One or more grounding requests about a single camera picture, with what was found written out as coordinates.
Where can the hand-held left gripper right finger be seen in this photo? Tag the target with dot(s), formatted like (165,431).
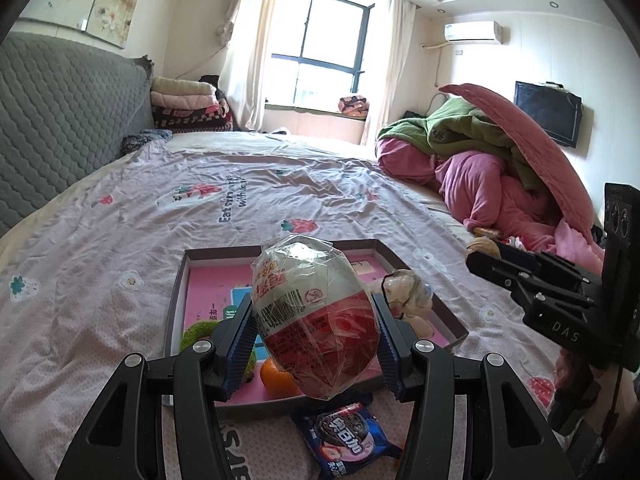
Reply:
(386,355)

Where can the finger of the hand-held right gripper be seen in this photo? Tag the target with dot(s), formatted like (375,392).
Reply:
(520,285)
(550,266)

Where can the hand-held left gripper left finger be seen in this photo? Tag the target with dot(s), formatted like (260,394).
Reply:
(240,345)

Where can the small orange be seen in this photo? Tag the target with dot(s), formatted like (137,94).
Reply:
(276,377)

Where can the beige plush toy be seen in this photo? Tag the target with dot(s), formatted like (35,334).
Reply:
(407,290)

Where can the brown cardboard box tray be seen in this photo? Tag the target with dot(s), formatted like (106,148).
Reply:
(172,320)

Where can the red and white toy egg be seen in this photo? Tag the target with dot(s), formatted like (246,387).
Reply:
(310,310)

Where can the blue cookie packet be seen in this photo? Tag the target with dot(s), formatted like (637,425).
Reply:
(345,437)

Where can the pink quilt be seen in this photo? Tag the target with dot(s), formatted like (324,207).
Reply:
(480,185)

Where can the green blanket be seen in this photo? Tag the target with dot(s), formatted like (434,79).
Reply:
(450,130)

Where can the dark blue patterned cloth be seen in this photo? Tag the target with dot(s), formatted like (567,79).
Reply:
(145,141)

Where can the dark checkered folded blanket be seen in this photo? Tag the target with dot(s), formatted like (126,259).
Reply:
(192,120)

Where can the patterned bag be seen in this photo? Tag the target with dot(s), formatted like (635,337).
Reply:
(354,106)

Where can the white air conditioner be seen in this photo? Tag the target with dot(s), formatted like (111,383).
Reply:
(472,32)

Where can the cream curtain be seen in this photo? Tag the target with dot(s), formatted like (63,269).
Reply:
(390,70)
(250,50)

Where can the black bag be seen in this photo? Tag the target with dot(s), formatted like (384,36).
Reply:
(212,87)

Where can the cream folded blanket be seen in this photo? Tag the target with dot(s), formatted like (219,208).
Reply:
(182,89)

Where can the grey quilted headboard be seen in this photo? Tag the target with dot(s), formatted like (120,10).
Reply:
(60,130)

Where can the window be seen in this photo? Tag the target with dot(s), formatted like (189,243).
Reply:
(325,45)

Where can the black wall television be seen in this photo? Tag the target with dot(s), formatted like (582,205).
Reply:
(547,112)

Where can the floral wall painting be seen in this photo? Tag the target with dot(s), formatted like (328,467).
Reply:
(100,0)

